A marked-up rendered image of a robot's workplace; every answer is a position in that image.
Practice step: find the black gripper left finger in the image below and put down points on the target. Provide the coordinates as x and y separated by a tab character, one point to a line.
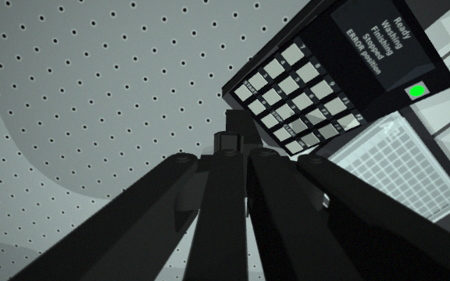
133	236

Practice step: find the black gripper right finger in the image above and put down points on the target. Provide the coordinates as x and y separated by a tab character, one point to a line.
380	239

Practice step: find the grey flat base plate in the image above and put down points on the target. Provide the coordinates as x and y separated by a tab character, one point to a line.
96	93

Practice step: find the black plate washer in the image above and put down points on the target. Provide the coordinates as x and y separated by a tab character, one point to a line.
340	64

